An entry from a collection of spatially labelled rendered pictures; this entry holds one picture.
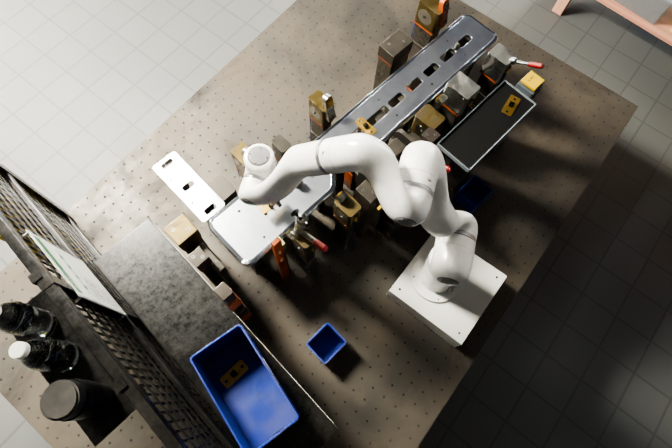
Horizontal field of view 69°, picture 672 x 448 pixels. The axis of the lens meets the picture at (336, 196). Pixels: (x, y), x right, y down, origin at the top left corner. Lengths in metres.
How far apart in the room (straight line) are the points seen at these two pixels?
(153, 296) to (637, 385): 2.37
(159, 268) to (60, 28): 2.42
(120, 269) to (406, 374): 1.06
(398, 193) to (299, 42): 1.45
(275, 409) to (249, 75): 1.46
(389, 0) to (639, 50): 1.93
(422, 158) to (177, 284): 0.89
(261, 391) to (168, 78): 2.24
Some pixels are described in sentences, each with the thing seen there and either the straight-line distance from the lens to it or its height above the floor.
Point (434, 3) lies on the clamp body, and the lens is 2.17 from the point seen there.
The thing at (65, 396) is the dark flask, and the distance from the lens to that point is 1.09.
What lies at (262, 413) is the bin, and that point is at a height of 1.03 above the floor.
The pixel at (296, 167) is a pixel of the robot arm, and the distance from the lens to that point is 1.26.
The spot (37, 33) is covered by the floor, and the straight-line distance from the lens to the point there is 3.85.
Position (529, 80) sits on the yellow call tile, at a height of 1.16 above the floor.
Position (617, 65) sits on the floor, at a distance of 3.80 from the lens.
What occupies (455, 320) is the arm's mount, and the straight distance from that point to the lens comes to 1.88.
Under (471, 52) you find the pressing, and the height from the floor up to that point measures 1.00.
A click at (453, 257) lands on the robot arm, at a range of 1.48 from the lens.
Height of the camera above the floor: 2.59
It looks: 68 degrees down
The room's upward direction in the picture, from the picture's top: 5 degrees clockwise
